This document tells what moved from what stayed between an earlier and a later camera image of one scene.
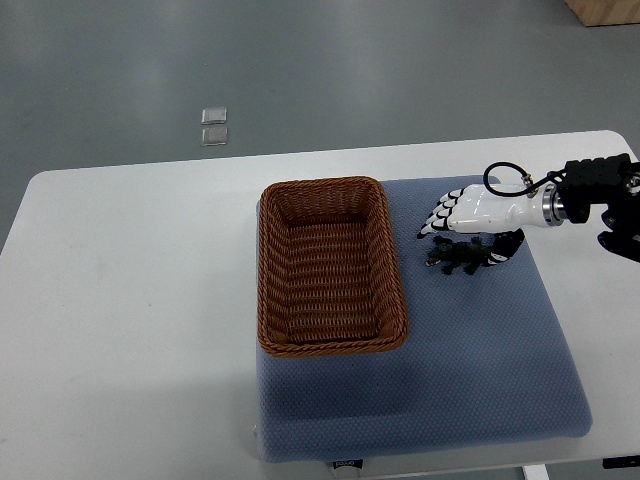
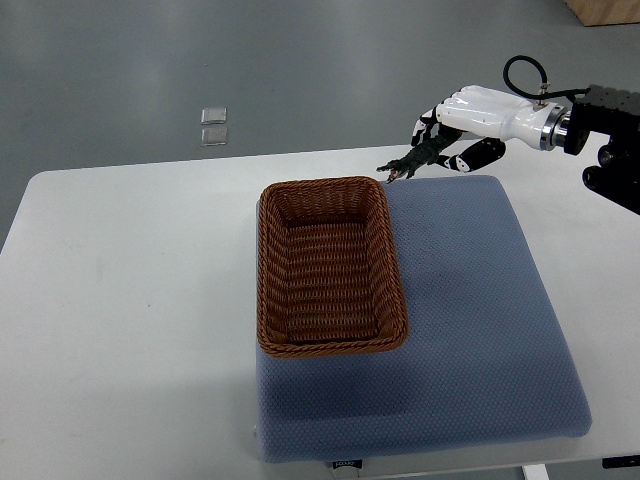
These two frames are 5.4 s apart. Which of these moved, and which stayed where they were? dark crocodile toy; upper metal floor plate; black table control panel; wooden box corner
Moved: dark crocodile toy
Stayed: wooden box corner; black table control panel; upper metal floor plate
